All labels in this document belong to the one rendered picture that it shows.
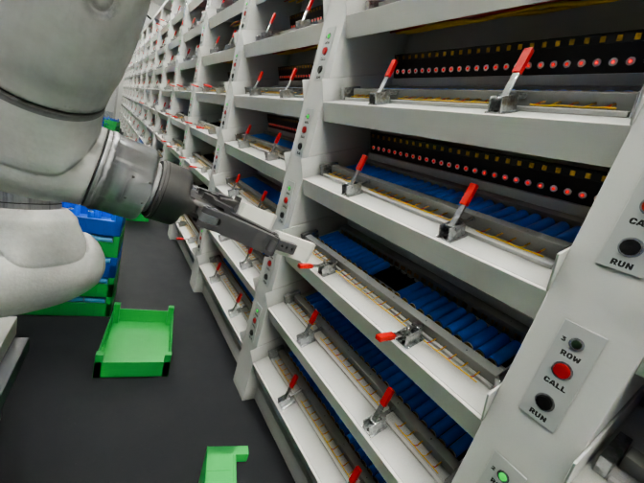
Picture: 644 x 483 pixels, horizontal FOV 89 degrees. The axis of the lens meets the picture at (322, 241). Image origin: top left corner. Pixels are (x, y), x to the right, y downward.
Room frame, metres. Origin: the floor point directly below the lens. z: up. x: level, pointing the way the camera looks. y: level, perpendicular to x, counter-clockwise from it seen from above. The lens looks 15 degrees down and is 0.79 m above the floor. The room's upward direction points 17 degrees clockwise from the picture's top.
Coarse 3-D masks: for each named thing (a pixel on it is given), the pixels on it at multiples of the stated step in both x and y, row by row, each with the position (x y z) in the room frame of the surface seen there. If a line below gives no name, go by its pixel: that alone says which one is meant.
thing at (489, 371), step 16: (336, 256) 0.76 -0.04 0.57; (352, 272) 0.69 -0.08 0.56; (368, 288) 0.65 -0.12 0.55; (384, 288) 0.63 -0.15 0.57; (400, 304) 0.58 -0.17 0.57; (416, 320) 0.54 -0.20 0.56; (432, 336) 0.51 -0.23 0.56; (448, 336) 0.50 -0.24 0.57; (464, 352) 0.46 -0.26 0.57; (480, 368) 0.44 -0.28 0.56; (496, 368) 0.43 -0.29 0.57
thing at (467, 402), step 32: (320, 224) 0.92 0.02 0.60; (352, 224) 0.92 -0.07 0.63; (416, 256) 0.72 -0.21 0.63; (320, 288) 0.71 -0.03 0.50; (352, 288) 0.66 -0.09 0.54; (352, 320) 0.62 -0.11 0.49; (384, 320) 0.57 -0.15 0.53; (384, 352) 0.54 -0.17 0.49; (416, 352) 0.49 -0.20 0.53; (448, 384) 0.43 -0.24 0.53; (480, 384) 0.43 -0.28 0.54; (480, 416) 0.38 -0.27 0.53
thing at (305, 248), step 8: (280, 232) 0.42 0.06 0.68; (288, 240) 0.43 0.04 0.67; (296, 240) 0.44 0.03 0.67; (304, 240) 0.45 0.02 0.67; (296, 248) 0.44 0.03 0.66; (304, 248) 0.45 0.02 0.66; (312, 248) 0.46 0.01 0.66; (288, 256) 0.44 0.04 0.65; (296, 256) 0.44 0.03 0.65; (304, 256) 0.45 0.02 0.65
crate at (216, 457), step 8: (208, 448) 0.50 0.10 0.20; (216, 448) 0.51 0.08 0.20; (224, 448) 0.51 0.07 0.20; (232, 448) 0.52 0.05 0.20; (240, 448) 0.52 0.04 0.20; (208, 456) 0.49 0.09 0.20; (216, 456) 0.49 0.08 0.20; (224, 456) 0.50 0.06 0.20; (232, 456) 0.50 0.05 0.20; (240, 456) 0.51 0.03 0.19; (208, 464) 0.47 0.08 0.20; (216, 464) 0.48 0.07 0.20; (224, 464) 0.48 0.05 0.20; (232, 464) 0.49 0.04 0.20; (200, 472) 0.51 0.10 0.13; (208, 472) 0.46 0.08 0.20; (216, 472) 0.46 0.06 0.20; (224, 472) 0.47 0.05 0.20; (232, 472) 0.47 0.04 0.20; (200, 480) 0.49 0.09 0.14; (208, 480) 0.45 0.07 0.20; (216, 480) 0.45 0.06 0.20; (224, 480) 0.45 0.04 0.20; (232, 480) 0.46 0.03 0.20
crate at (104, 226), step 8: (80, 208) 1.17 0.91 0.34; (80, 216) 1.14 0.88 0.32; (104, 216) 1.20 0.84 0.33; (80, 224) 1.01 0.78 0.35; (88, 224) 1.02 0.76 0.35; (96, 224) 1.03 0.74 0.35; (104, 224) 1.04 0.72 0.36; (112, 224) 1.05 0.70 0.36; (120, 224) 1.07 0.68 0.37; (88, 232) 1.02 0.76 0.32; (96, 232) 1.03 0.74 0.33; (104, 232) 1.05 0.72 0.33; (112, 232) 1.06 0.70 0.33; (120, 232) 1.07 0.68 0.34
